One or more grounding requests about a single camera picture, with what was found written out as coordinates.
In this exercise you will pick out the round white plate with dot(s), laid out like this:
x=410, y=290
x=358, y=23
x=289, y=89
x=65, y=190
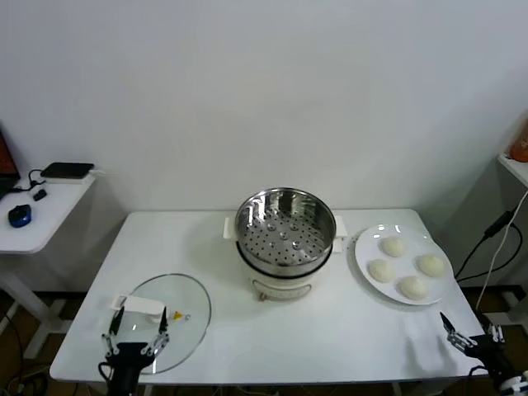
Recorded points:
x=371, y=243

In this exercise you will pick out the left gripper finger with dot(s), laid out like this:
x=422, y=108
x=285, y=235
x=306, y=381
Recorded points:
x=164, y=328
x=113, y=330

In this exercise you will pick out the blue computer mouse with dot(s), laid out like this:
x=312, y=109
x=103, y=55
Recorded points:
x=20, y=215

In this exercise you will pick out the white steamed baozi bun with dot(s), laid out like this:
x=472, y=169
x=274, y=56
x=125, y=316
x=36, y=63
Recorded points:
x=431, y=265
x=380, y=270
x=412, y=287
x=393, y=246

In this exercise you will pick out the orange container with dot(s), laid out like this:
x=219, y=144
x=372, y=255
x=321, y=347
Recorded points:
x=520, y=144

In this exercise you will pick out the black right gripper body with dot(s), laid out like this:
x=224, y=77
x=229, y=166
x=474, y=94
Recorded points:
x=484, y=348

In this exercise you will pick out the white side table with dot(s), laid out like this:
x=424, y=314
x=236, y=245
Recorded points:
x=49, y=222

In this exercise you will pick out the laptop screen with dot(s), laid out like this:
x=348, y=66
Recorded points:
x=6, y=161

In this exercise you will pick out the white electric cooking pot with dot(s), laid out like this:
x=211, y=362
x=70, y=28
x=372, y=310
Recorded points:
x=280, y=288

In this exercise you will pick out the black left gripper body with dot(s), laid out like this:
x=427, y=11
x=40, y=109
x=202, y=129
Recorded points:
x=128, y=354

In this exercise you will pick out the perforated steel steamer basket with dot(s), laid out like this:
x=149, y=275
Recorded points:
x=264, y=206

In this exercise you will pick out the flat black box device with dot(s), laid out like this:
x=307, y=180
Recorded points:
x=68, y=170

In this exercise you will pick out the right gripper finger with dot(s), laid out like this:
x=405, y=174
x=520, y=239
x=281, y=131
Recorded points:
x=451, y=332
x=496, y=333

